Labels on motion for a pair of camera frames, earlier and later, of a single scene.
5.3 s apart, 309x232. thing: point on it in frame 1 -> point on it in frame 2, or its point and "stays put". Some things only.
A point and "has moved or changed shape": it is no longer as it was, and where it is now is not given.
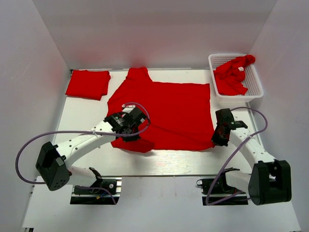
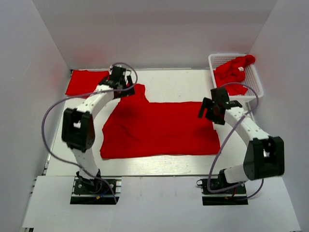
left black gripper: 131,138 -> 127,92
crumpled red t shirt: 229,76 stays put
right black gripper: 216,140 -> 207,103
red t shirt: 180,113 has moved or changed shape
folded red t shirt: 88,84 stays put
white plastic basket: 252,81 stays put
